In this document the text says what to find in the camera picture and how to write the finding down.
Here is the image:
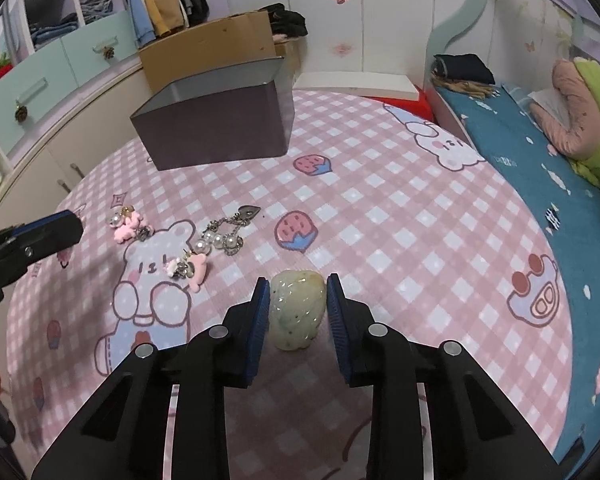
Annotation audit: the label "red cloth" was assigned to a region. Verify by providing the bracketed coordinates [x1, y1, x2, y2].
[352, 85, 435, 122]

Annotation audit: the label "black folded clothes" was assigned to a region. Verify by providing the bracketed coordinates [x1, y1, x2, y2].
[258, 3, 309, 39]

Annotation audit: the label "white shelf cabinet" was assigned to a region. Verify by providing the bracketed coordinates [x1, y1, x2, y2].
[7, 0, 131, 56]

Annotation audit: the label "white flat board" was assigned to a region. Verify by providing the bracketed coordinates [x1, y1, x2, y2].
[292, 72, 417, 102]

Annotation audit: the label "pink and green pillows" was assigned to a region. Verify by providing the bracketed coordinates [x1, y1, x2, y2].
[527, 57, 600, 196]

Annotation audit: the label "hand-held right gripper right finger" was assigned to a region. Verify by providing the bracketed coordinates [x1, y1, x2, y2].
[326, 273, 567, 480]

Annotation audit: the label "pink bow pearl charm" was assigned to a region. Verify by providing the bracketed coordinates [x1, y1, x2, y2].
[105, 204, 154, 245]

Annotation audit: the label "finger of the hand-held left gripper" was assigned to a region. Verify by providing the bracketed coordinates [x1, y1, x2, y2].
[0, 211, 85, 312]

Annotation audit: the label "mint green headboard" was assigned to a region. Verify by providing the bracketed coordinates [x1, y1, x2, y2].
[424, 0, 497, 126]

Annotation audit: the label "dark folded clothes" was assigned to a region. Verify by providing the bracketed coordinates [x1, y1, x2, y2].
[432, 53, 496, 86]

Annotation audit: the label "pale yellow strawberry squishy toy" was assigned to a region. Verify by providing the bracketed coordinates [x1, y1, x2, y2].
[269, 268, 329, 352]

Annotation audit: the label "pearl chain with heart charm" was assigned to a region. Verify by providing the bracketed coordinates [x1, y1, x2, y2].
[195, 203, 261, 258]

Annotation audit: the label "mint green drawer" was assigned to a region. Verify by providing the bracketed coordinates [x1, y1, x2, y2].
[0, 76, 63, 153]
[60, 12, 137, 75]
[5, 40, 81, 106]

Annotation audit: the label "bed with teal sheet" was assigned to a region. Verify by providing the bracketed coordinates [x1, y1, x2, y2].
[432, 82, 600, 466]

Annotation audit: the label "pink checked cartoon tablecloth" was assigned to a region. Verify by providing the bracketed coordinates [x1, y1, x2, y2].
[5, 87, 577, 480]

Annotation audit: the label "pink heart pearl charm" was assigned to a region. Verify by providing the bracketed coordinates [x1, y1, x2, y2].
[162, 251, 211, 293]

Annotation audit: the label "brown cardboard box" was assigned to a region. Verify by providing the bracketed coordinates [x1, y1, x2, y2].
[138, 10, 302, 94]

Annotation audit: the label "tan fringed scarf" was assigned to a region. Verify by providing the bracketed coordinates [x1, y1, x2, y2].
[430, 74, 502, 100]

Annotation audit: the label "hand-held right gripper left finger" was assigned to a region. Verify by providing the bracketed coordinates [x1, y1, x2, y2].
[30, 276, 271, 480]

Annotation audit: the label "purple grey tin box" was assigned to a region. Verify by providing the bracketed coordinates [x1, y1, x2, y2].
[130, 57, 295, 171]

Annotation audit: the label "folded blue jeans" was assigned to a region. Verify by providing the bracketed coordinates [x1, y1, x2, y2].
[29, 13, 81, 45]
[79, 0, 114, 22]

